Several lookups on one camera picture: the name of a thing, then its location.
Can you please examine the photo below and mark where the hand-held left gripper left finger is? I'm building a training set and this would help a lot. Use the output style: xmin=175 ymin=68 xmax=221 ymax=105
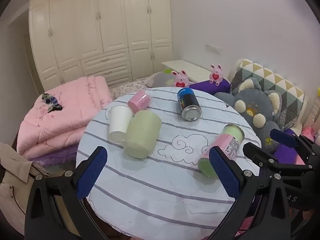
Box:
xmin=24 ymin=146 xmax=108 ymax=240

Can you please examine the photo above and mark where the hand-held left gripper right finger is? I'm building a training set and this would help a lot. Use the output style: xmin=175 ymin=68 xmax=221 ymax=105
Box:
xmin=207 ymin=146 xmax=292 ymax=240

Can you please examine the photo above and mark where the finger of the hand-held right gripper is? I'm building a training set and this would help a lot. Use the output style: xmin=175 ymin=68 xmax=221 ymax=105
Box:
xmin=242 ymin=142 xmax=314 ymax=175
xmin=270 ymin=128 xmax=320 ymax=156

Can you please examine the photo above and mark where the light green cup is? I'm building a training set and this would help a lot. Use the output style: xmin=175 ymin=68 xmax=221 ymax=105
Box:
xmin=124 ymin=110 xmax=162 ymax=159

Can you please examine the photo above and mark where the white paper cup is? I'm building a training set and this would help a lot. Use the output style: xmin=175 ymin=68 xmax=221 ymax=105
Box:
xmin=108 ymin=105 xmax=133 ymax=142

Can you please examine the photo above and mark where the pink cup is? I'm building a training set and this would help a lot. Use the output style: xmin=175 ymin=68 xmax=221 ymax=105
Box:
xmin=127 ymin=90 xmax=152 ymax=113

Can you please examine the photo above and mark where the purple cushion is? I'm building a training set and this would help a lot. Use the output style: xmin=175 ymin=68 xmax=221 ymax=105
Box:
xmin=274 ymin=129 xmax=305 ymax=165

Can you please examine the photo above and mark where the pink fluffy plush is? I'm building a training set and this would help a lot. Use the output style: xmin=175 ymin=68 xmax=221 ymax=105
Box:
xmin=301 ymin=126 xmax=318 ymax=138

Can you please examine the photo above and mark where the green and pink can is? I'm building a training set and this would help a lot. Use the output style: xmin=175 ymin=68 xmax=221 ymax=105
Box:
xmin=198 ymin=124 xmax=245 ymax=179

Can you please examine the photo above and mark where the purple fuzzy blanket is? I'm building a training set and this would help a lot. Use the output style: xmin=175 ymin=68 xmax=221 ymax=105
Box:
xmin=31 ymin=142 xmax=80 ymax=167

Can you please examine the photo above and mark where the white padded headboard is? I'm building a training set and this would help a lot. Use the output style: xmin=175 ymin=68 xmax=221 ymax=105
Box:
xmin=303 ymin=97 xmax=320 ymax=130

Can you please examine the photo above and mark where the grey bear plush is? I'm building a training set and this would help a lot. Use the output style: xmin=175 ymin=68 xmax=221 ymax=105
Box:
xmin=214 ymin=77 xmax=283 ymax=153

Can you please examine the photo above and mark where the triangle patterned pillow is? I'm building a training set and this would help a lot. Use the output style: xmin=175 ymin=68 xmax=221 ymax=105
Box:
xmin=230 ymin=59 xmax=305 ymax=130

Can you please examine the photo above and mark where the pink folded quilt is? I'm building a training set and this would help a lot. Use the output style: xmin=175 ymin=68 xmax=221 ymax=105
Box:
xmin=17 ymin=76 xmax=113 ymax=160

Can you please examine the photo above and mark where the beige jacket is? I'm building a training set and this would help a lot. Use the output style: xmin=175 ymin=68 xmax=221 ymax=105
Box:
xmin=0 ymin=142 xmax=50 ymax=235

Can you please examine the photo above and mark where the blue metal can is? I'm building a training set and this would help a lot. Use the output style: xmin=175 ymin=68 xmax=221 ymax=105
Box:
xmin=177 ymin=88 xmax=202 ymax=122

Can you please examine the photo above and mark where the dark patterned cloth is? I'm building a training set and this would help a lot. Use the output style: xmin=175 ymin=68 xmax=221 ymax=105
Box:
xmin=41 ymin=92 xmax=63 ymax=113

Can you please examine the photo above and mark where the purple pillow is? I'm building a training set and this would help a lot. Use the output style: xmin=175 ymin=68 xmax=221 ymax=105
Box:
xmin=189 ymin=78 xmax=231 ymax=95

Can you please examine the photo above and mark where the pink bunny plush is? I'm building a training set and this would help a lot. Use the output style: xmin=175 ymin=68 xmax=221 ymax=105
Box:
xmin=171 ymin=69 xmax=194 ymax=88
xmin=209 ymin=64 xmax=224 ymax=85

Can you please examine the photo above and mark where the heart patterned bed sheet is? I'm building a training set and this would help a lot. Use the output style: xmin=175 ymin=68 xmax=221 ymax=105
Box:
xmin=110 ymin=74 xmax=160 ymax=100

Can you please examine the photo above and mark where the white bedside table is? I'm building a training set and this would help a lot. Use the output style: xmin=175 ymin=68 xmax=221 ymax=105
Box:
xmin=161 ymin=60 xmax=213 ymax=83

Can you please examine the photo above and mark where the grey pillow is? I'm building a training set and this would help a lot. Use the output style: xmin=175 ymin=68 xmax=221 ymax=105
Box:
xmin=152 ymin=70 xmax=175 ymax=88

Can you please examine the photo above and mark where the cream wardrobe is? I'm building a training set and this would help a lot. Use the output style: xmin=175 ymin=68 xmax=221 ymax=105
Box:
xmin=28 ymin=0 xmax=173 ymax=93

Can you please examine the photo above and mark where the white wall outlet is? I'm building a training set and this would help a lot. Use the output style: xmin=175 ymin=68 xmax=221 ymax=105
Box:
xmin=205 ymin=44 xmax=222 ymax=54

